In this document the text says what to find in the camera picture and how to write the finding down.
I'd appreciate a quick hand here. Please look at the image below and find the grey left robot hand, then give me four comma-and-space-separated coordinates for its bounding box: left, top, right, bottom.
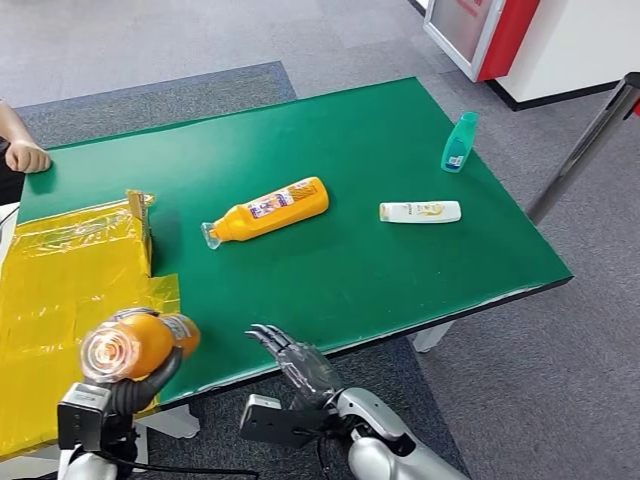
106, 346, 184, 419

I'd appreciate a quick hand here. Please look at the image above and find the person's hand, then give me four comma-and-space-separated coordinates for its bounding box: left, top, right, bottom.
4, 139, 52, 176

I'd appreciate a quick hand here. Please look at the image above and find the orange bottle with clear cap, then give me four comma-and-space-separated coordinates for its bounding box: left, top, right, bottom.
201, 176, 331, 252
79, 309, 202, 386

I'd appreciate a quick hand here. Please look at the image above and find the white shampoo bottle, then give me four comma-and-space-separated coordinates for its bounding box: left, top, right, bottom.
378, 199, 463, 225

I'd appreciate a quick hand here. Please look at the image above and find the teal bottle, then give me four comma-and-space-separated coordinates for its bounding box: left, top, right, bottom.
440, 110, 479, 175

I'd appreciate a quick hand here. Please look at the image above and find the white table leg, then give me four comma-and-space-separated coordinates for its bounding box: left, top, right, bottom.
411, 321, 457, 354
134, 404, 202, 441

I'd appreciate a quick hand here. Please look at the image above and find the red white glass cabinet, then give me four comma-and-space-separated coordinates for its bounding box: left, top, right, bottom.
422, 0, 640, 111

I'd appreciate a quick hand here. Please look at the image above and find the grey metal pole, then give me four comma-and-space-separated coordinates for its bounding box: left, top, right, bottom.
525, 71, 640, 227

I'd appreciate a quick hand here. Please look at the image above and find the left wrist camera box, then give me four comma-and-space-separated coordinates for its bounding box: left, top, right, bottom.
57, 382, 113, 453

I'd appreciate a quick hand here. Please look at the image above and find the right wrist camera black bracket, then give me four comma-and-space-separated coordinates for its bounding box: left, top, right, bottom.
239, 393, 331, 450

